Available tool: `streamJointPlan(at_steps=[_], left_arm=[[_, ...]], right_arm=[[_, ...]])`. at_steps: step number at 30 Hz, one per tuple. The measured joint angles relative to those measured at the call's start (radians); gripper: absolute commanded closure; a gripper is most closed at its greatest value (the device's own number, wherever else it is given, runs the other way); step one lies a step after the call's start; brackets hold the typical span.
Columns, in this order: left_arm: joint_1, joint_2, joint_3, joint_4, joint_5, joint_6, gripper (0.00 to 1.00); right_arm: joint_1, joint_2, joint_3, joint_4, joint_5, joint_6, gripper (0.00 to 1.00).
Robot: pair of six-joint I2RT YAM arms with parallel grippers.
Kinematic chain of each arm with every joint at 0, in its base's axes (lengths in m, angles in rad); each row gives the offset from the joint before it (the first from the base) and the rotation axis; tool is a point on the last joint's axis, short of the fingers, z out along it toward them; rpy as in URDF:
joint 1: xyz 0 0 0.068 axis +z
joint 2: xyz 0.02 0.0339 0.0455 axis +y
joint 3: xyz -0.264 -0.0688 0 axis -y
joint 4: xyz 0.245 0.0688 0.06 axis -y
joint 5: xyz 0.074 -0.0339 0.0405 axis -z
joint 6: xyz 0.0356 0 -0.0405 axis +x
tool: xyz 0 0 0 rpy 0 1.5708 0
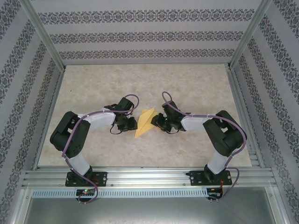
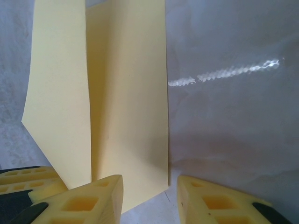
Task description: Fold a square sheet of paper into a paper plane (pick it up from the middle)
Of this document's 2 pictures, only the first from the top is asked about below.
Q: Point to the yellow square paper sheet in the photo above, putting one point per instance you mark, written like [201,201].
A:
[143,126]

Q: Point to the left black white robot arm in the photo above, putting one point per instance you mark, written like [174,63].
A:
[67,137]

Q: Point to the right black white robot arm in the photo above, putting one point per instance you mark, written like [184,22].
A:
[226,140]

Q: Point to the grey sheet metal tray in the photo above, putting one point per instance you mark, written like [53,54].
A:
[149,212]

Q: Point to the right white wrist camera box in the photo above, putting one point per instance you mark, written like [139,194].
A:
[165,114]

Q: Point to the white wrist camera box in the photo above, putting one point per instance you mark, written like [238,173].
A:
[165,114]
[130,112]

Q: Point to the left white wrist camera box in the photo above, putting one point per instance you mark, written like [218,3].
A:
[130,112]

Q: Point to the aluminium mounting rail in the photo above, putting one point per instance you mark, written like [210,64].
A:
[149,177]

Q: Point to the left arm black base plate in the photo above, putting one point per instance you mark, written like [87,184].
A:
[101,178]

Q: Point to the aluminium side rail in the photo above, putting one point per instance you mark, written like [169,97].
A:
[239,102]
[52,102]

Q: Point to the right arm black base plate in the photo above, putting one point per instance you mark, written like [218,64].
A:
[197,178]

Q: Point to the aluminium frame post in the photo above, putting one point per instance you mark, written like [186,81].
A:
[247,35]
[44,35]

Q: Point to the aluminium frame beam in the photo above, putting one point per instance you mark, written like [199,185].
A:
[19,205]
[279,205]

